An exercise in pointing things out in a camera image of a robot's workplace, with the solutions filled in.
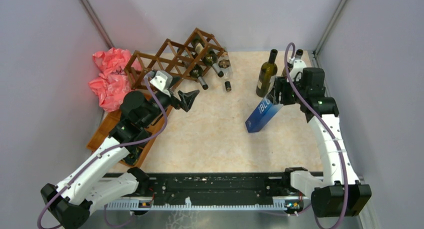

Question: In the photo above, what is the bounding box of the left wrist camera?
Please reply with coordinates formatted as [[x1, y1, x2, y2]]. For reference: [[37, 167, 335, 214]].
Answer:
[[149, 70, 173, 97]]

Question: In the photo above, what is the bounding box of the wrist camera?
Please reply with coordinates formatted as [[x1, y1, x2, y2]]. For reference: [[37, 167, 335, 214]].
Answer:
[[149, 70, 173, 97], [289, 58, 307, 82]]

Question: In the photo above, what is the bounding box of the brown wooden wine rack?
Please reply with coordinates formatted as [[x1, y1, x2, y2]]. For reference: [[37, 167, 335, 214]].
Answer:
[[124, 28, 225, 90]]

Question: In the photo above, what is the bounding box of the clear labelled liquor bottle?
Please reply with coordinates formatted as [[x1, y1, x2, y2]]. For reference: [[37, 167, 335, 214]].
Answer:
[[218, 48, 233, 92]]

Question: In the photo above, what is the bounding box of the dark green wine bottle front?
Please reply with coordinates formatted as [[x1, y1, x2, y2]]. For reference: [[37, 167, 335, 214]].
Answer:
[[177, 48, 209, 90]]

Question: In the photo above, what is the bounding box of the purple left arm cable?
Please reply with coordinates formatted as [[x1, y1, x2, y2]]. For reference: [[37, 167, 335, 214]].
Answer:
[[36, 71, 170, 229]]

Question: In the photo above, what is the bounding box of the pink plastic bag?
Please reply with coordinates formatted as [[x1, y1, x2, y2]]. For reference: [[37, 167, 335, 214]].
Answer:
[[88, 47, 132, 113]]

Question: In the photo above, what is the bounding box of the wooden compartment tray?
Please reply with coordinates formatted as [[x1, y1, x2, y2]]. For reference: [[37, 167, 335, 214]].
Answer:
[[86, 109, 165, 168]]

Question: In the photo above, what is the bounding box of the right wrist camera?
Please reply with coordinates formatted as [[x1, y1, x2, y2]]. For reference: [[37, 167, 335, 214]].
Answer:
[[289, 58, 307, 82]]

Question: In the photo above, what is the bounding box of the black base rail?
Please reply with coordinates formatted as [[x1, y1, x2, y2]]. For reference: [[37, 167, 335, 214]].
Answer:
[[71, 171, 369, 212]]

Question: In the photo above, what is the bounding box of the dark wine bottle back left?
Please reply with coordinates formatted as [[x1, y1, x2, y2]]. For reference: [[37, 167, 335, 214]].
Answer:
[[255, 49, 278, 98]]

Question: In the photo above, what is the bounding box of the dark wine bottle back right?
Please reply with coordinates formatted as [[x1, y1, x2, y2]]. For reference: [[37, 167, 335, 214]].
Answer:
[[287, 49, 304, 72]]

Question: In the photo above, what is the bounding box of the rolled dark belt lower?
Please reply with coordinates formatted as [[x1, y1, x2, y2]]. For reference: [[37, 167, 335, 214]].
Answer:
[[123, 151, 144, 167]]

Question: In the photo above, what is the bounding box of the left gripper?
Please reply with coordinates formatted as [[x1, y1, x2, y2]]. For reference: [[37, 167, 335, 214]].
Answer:
[[141, 75, 199, 127]]

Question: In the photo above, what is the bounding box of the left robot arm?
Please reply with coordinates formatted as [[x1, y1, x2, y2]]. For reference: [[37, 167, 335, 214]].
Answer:
[[40, 71, 199, 229]]

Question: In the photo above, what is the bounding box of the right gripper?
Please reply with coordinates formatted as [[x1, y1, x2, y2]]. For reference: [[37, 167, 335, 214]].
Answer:
[[267, 74, 307, 105]]

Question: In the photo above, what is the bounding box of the dark green wine bottle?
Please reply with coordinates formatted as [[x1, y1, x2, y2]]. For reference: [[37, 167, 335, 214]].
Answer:
[[177, 48, 209, 90], [191, 35, 224, 78]]

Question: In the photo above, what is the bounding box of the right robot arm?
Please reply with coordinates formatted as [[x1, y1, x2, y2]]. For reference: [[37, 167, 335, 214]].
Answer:
[[271, 67, 372, 218]]

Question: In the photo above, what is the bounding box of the blue square glass bottle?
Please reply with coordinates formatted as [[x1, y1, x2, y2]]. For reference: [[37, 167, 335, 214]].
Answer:
[[245, 95, 283, 133]]

